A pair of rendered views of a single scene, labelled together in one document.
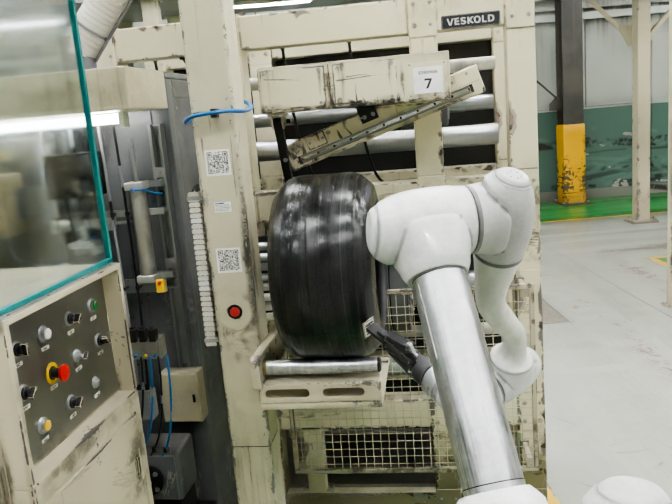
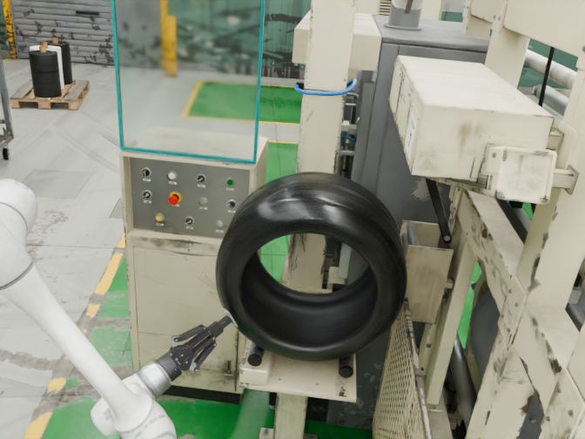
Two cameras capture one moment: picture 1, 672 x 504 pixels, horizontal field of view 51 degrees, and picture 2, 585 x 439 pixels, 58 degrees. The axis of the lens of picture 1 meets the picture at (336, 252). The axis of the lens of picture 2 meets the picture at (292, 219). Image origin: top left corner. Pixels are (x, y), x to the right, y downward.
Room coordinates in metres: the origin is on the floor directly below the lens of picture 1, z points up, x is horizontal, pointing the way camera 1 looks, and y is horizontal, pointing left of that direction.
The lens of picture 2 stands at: (1.89, -1.37, 2.00)
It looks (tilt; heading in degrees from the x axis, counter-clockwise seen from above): 26 degrees down; 85
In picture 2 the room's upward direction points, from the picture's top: 5 degrees clockwise
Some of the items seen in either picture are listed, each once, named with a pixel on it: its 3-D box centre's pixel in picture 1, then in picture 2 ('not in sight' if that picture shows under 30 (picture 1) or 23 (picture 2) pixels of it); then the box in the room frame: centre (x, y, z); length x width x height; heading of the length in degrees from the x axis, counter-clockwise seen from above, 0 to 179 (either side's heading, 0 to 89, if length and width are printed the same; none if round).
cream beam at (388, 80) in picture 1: (356, 84); (451, 109); (2.37, -0.11, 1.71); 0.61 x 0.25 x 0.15; 82
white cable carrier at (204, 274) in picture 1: (206, 268); not in sight; (2.09, 0.40, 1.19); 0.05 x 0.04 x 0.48; 172
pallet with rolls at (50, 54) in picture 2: not in sight; (50, 70); (-0.91, 6.26, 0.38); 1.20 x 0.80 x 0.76; 98
